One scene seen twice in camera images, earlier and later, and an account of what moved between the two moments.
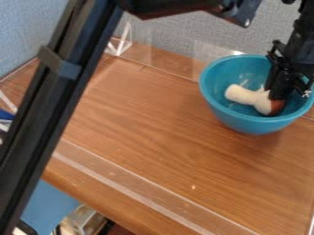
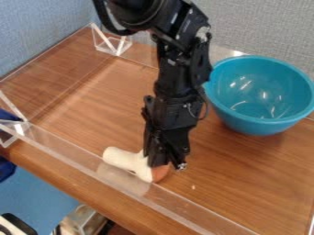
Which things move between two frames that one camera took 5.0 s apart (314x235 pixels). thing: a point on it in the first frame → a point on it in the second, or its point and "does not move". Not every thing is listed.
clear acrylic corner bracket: (120, 44) does not move
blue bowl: (246, 71) does not move
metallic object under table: (83, 221) does not move
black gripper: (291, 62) → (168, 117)
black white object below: (22, 229) does not move
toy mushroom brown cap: (259, 97) → (160, 172)
